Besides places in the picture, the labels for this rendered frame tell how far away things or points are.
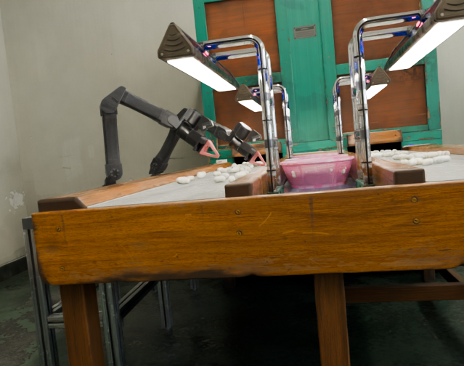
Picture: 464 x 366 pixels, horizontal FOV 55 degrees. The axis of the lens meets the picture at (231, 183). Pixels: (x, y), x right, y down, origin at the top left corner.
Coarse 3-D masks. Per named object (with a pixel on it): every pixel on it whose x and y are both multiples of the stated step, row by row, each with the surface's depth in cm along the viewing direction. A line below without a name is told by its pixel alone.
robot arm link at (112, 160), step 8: (104, 112) 172; (104, 120) 172; (112, 120) 173; (104, 128) 173; (112, 128) 174; (104, 136) 174; (112, 136) 174; (112, 144) 174; (112, 152) 174; (112, 160) 174; (120, 160) 175; (112, 168) 174; (120, 168) 175; (120, 176) 175
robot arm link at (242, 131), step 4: (240, 124) 211; (244, 124) 213; (236, 128) 212; (240, 128) 210; (244, 128) 209; (248, 128) 212; (220, 132) 214; (224, 132) 213; (232, 132) 213; (236, 132) 212; (240, 132) 210; (244, 132) 210; (248, 132) 211; (220, 136) 214; (224, 136) 213; (228, 136) 212; (240, 136) 211; (244, 136) 211; (224, 140) 213; (228, 140) 216
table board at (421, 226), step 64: (320, 192) 83; (384, 192) 81; (448, 192) 79; (64, 256) 93; (128, 256) 91; (192, 256) 88; (256, 256) 86; (320, 256) 84; (384, 256) 82; (448, 256) 80
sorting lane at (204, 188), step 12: (252, 168) 202; (204, 180) 150; (144, 192) 120; (156, 192) 116; (168, 192) 112; (180, 192) 109; (192, 192) 105; (204, 192) 102; (216, 192) 99; (96, 204) 98; (108, 204) 96; (120, 204) 94; (132, 204) 92
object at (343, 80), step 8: (336, 80) 203; (344, 80) 202; (336, 88) 202; (336, 96) 203; (336, 104) 203; (336, 112) 204; (336, 120) 205; (336, 128) 219; (336, 136) 219; (336, 144) 220
